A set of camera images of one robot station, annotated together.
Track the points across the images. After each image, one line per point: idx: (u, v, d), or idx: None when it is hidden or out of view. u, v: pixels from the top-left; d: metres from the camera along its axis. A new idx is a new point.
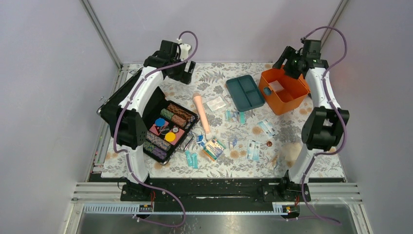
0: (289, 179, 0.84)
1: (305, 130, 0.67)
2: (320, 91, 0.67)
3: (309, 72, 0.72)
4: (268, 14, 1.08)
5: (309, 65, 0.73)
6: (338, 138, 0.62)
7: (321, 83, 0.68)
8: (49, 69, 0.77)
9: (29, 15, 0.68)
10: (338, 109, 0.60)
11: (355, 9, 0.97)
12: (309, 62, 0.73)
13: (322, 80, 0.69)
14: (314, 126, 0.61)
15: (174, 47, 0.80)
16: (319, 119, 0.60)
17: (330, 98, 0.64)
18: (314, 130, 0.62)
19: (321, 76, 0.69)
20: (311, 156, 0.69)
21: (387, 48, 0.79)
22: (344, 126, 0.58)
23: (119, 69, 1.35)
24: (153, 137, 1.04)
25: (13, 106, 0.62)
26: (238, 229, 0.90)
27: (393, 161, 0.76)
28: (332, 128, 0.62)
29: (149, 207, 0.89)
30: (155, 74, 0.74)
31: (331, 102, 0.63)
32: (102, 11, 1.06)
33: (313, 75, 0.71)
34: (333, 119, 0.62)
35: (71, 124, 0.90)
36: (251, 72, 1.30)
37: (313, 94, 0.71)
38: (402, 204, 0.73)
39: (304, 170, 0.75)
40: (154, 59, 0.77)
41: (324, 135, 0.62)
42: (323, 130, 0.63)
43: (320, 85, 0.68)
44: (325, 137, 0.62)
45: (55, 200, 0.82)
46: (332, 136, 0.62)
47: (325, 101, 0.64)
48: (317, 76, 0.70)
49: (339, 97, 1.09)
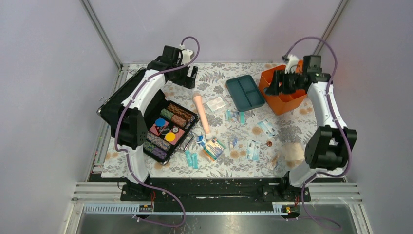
0: (290, 183, 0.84)
1: (308, 148, 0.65)
2: (324, 109, 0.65)
3: (312, 87, 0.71)
4: (268, 14, 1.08)
5: (311, 79, 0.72)
6: (344, 160, 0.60)
7: (325, 99, 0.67)
8: (49, 69, 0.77)
9: (29, 15, 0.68)
10: (345, 130, 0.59)
11: (355, 9, 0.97)
12: (311, 76, 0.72)
13: (326, 96, 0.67)
14: (319, 147, 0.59)
15: (176, 51, 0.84)
16: (324, 139, 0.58)
17: (336, 116, 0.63)
18: (319, 150, 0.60)
19: (325, 92, 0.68)
20: (313, 172, 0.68)
21: (387, 48, 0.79)
22: (349, 149, 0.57)
23: (119, 69, 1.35)
24: (153, 137, 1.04)
25: (13, 105, 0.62)
26: (238, 229, 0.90)
27: (393, 161, 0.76)
28: (337, 149, 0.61)
29: (149, 207, 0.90)
30: (158, 76, 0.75)
31: (337, 120, 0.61)
32: (102, 11, 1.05)
33: (315, 91, 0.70)
34: (339, 139, 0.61)
35: (71, 124, 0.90)
36: (251, 72, 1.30)
37: (317, 111, 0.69)
38: (403, 204, 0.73)
39: (305, 180, 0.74)
40: (157, 63, 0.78)
41: (330, 156, 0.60)
42: (329, 152, 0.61)
43: (325, 102, 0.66)
44: (332, 159, 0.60)
45: (55, 200, 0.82)
46: (339, 158, 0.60)
47: (329, 119, 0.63)
48: (321, 92, 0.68)
49: (339, 97, 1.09)
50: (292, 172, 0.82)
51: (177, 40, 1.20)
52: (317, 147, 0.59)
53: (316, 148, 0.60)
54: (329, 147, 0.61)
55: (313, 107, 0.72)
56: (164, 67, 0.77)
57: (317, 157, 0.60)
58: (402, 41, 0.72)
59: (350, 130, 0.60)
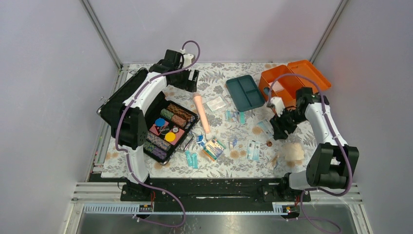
0: (290, 185, 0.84)
1: (309, 167, 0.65)
2: (323, 127, 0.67)
3: (309, 107, 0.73)
4: (267, 14, 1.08)
5: (308, 100, 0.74)
6: (347, 180, 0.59)
7: (323, 118, 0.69)
8: (49, 69, 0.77)
9: (29, 15, 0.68)
10: (346, 147, 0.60)
11: (354, 9, 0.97)
12: (309, 98, 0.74)
13: (324, 116, 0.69)
14: (321, 167, 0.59)
15: (178, 56, 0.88)
16: (325, 158, 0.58)
17: (335, 134, 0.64)
18: (321, 169, 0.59)
19: (322, 112, 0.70)
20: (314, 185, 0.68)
21: (387, 48, 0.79)
22: (350, 169, 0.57)
23: (119, 69, 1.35)
24: (153, 137, 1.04)
25: (13, 105, 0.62)
26: (238, 229, 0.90)
27: (393, 160, 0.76)
28: (339, 169, 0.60)
29: (149, 207, 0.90)
30: (159, 78, 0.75)
31: (336, 137, 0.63)
32: (102, 10, 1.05)
33: (313, 111, 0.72)
34: (340, 158, 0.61)
35: (70, 124, 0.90)
36: (251, 72, 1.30)
37: (316, 130, 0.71)
38: (403, 204, 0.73)
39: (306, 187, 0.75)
40: (159, 67, 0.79)
41: (333, 177, 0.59)
42: (332, 172, 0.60)
43: (323, 122, 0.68)
44: (335, 178, 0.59)
45: (55, 200, 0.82)
46: (342, 178, 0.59)
47: (329, 136, 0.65)
48: (318, 111, 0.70)
49: (339, 97, 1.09)
50: (292, 176, 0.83)
51: (177, 40, 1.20)
52: (320, 165, 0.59)
53: (318, 168, 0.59)
54: (331, 166, 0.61)
55: (312, 127, 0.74)
56: (166, 70, 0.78)
57: (319, 177, 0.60)
58: (402, 41, 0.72)
59: (351, 147, 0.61)
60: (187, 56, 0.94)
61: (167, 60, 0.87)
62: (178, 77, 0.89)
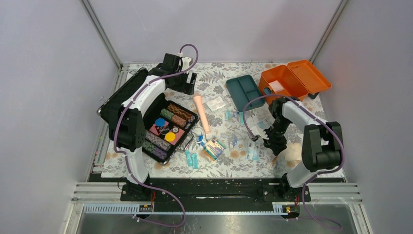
0: (290, 185, 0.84)
1: (303, 155, 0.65)
2: (302, 116, 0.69)
3: (285, 107, 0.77)
4: (267, 14, 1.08)
5: (282, 102, 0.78)
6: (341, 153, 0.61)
7: (299, 109, 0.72)
8: (49, 69, 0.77)
9: (29, 15, 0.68)
10: (328, 125, 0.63)
11: (354, 9, 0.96)
12: (280, 100, 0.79)
13: (299, 107, 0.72)
14: (314, 148, 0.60)
15: (176, 59, 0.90)
16: (315, 137, 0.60)
17: (314, 116, 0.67)
18: (316, 150, 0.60)
19: (296, 105, 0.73)
20: (313, 173, 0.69)
21: (387, 48, 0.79)
22: (340, 139, 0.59)
23: (119, 69, 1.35)
24: (153, 137, 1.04)
25: (13, 105, 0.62)
26: (238, 229, 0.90)
27: (393, 161, 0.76)
28: (331, 146, 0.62)
29: (149, 207, 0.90)
30: (159, 81, 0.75)
31: (317, 119, 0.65)
32: (102, 11, 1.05)
33: (289, 109, 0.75)
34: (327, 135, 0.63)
35: (70, 124, 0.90)
36: (251, 72, 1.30)
37: (299, 124, 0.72)
38: (402, 204, 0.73)
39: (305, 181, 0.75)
40: (158, 70, 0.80)
41: (328, 154, 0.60)
42: (326, 151, 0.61)
43: (301, 113, 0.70)
44: (329, 155, 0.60)
45: (55, 200, 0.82)
46: (336, 153, 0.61)
47: (311, 120, 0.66)
48: (293, 107, 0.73)
49: (338, 97, 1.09)
50: (290, 174, 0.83)
51: (177, 40, 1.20)
52: (313, 147, 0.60)
53: (312, 151, 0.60)
54: (323, 147, 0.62)
55: (294, 123, 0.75)
56: (165, 73, 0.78)
57: (316, 159, 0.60)
58: (402, 41, 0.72)
59: (333, 123, 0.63)
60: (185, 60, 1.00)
61: (166, 64, 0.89)
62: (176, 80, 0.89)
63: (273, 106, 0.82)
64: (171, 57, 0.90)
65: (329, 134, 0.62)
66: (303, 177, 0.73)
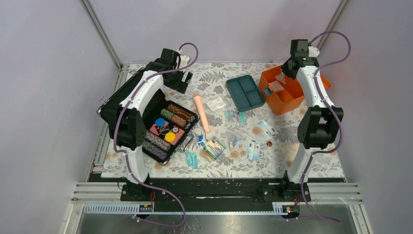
0: (289, 180, 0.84)
1: (300, 128, 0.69)
2: (312, 90, 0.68)
3: (299, 70, 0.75)
4: (267, 14, 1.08)
5: (299, 62, 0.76)
6: (334, 135, 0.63)
7: (313, 82, 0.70)
8: (48, 69, 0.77)
9: (28, 16, 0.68)
10: (332, 107, 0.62)
11: (354, 9, 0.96)
12: (299, 60, 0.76)
13: (314, 79, 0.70)
14: (310, 127, 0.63)
15: (175, 54, 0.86)
16: (315, 118, 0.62)
17: (324, 97, 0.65)
18: (309, 129, 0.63)
19: (313, 74, 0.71)
20: (309, 155, 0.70)
21: (387, 48, 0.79)
22: (339, 122, 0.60)
23: (119, 69, 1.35)
24: (153, 137, 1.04)
25: (13, 105, 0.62)
26: (238, 229, 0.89)
27: (393, 161, 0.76)
28: (328, 126, 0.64)
29: (149, 207, 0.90)
30: (156, 77, 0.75)
31: (325, 101, 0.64)
32: (102, 11, 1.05)
33: (304, 73, 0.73)
34: (328, 117, 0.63)
35: (70, 124, 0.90)
36: (251, 72, 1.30)
37: (305, 91, 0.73)
38: (402, 205, 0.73)
39: (304, 169, 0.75)
40: (155, 65, 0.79)
41: (321, 134, 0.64)
42: (319, 129, 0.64)
43: (312, 84, 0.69)
44: (322, 136, 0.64)
45: (55, 200, 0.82)
46: (328, 134, 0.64)
47: (318, 100, 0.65)
48: (309, 75, 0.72)
49: (339, 96, 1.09)
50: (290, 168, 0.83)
51: (177, 40, 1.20)
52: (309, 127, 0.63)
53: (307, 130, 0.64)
54: (319, 126, 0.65)
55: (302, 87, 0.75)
56: (162, 68, 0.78)
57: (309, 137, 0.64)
58: (402, 41, 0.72)
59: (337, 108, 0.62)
60: (183, 59, 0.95)
61: (163, 59, 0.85)
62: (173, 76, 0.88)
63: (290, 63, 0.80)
64: (169, 51, 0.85)
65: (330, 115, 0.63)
66: (299, 164, 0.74)
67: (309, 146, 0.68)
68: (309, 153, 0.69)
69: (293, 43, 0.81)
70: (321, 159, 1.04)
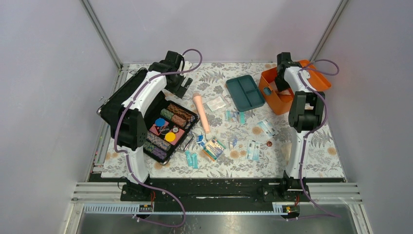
0: (289, 176, 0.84)
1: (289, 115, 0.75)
2: (297, 82, 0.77)
3: (286, 71, 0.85)
4: (267, 14, 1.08)
5: (285, 65, 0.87)
6: (321, 118, 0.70)
7: (297, 76, 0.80)
8: (49, 70, 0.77)
9: (29, 16, 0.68)
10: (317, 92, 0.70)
11: (354, 9, 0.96)
12: (285, 64, 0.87)
13: (298, 74, 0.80)
14: (298, 109, 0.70)
15: (179, 58, 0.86)
16: (302, 100, 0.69)
17: (307, 85, 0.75)
18: (298, 112, 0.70)
19: (298, 70, 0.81)
20: (302, 140, 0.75)
21: (387, 48, 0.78)
22: (323, 102, 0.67)
23: (119, 69, 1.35)
24: (153, 137, 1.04)
25: (13, 104, 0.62)
26: (238, 229, 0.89)
27: (394, 161, 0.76)
28: (314, 110, 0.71)
29: (149, 207, 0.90)
30: (159, 78, 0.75)
31: (308, 87, 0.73)
32: (102, 11, 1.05)
33: (289, 72, 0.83)
34: (313, 102, 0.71)
35: (70, 124, 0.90)
36: (251, 72, 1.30)
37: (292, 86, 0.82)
38: (403, 205, 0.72)
39: (300, 159, 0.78)
40: (159, 65, 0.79)
41: (309, 116, 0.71)
42: (308, 113, 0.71)
43: (297, 78, 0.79)
44: (310, 119, 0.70)
45: (55, 200, 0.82)
46: (316, 117, 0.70)
47: (302, 87, 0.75)
48: (294, 71, 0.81)
49: (339, 96, 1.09)
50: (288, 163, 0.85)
51: (177, 40, 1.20)
52: (298, 110, 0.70)
53: (295, 112, 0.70)
54: (306, 110, 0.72)
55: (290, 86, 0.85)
56: (166, 69, 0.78)
57: (298, 118, 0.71)
58: (402, 41, 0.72)
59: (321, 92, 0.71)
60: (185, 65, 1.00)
61: (167, 61, 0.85)
62: (177, 78, 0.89)
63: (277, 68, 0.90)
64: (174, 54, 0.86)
65: (316, 99, 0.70)
66: (295, 153, 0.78)
67: (301, 130, 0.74)
68: (301, 139, 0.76)
69: (279, 56, 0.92)
70: (321, 158, 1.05)
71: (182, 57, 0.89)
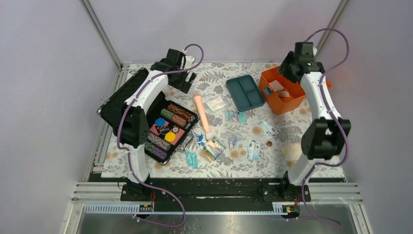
0: (290, 183, 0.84)
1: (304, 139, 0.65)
2: (317, 100, 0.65)
3: (304, 77, 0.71)
4: (268, 14, 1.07)
5: (305, 68, 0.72)
6: (340, 147, 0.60)
7: (318, 90, 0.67)
8: (49, 70, 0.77)
9: (29, 16, 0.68)
10: (339, 120, 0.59)
11: (355, 9, 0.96)
12: (304, 65, 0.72)
13: (319, 87, 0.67)
14: (315, 140, 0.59)
15: (180, 55, 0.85)
16: (321, 130, 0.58)
17: (330, 107, 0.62)
18: (314, 143, 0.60)
19: (318, 82, 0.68)
20: (311, 165, 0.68)
21: (387, 48, 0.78)
22: (345, 137, 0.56)
23: (119, 69, 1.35)
24: (153, 137, 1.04)
25: (13, 104, 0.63)
26: (238, 229, 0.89)
27: (394, 161, 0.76)
28: (333, 138, 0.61)
29: (149, 207, 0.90)
30: (161, 77, 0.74)
31: (331, 111, 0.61)
32: (102, 10, 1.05)
33: (309, 81, 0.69)
34: (333, 128, 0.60)
35: (70, 124, 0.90)
36: (251, 72, 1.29)
37: (310, 100, 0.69)
38: (403, 205, 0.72)
39: (304, 175, 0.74)
40: (160, 65, 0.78)
41: (326, 146, 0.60)
42: (325, 142, 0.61)
43: (318, 93, 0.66)
44: (327, 148, 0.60)
45: (55, 200, 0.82)
46: (334, 146, 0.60)
47: (324, 110, 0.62)
48: (314, 83, 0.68)
49: (339, 96, 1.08)
50: (290, 171, 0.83)
51: (177, 39, 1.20)
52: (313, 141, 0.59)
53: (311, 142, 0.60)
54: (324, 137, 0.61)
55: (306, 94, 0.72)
56: (167, 68, 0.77)
57: (313, 148, 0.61)
58: (403, 41, 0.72)
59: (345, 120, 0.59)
60: (188, 59, 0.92)
61: (169, 60, 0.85)
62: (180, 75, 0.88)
63: (293, 68, 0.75)
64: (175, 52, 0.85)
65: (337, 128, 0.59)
66: (301, 169, 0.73)
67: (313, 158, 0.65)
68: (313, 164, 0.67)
69: (298, 50, 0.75)
70: None
71: (183, 54, 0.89)
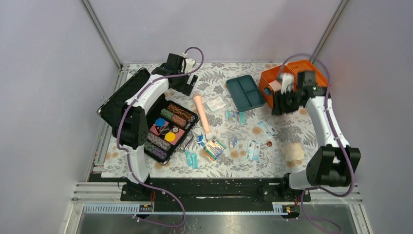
0: (290, 186, 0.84)
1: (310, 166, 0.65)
2: (324, 126, 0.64)
3: (309, 102, 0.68)
4: (267, 14, 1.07)
5: (309, 94, 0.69)
6: (348, 179, 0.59)
7: (325, 116, 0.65)
8: (49, 69, 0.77)
9: (28, 15, 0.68)
10: (347, 149, 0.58)
11: (355, 8, 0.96)
12: (309, 90, 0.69)
13: (325, 112, 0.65)
14: (322, 169, 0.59)
15: (180, 59, 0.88)
16: (328, 160, 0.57)
17: (337, 134, 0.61)
18: (321, 172, 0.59)
19: (324, 107, 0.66)
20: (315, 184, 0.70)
21: (387, 48, 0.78)
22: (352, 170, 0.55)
23: (119, 69, 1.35)
24: (153, 137, 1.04)
25: (13, 103, 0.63)
26: (238, 230, 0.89)
27: (394, 160, 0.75)
28: (341, 167, 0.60)
29: (149, 207, 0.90)
30: (162, 80, 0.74)
31: (338, 139, 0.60)
32: (102, 10, 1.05)
33: (313, 106, 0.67)
34: (341, 157, 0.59)
35: (70, 124, 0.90)
36: (251, 72, 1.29)
37: (316, 125, 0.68)
38: (403, 205, 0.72)
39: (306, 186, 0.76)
40: (161, 69, 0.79)
41: (333, 175, 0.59)
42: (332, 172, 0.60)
43: (324, 119, 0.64)
44: (335, 178, 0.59)
45: (55, 200, 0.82)
46: (342, 177, 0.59)
47: (331, 137, 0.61)
48: (320, 107, 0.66)
49: (339, 96, 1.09)
50: (291, 177, 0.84)
51: (177, 39, 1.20)
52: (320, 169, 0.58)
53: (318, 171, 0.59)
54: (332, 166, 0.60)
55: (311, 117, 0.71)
56: (168, 72, 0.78)
57: (320, 178, 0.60)
58: (403, 40, 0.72)
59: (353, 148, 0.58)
60: (188, 62, 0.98)
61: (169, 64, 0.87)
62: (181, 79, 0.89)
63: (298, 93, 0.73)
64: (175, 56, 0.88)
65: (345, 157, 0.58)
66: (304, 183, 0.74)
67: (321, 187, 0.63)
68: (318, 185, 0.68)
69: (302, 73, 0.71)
70: None
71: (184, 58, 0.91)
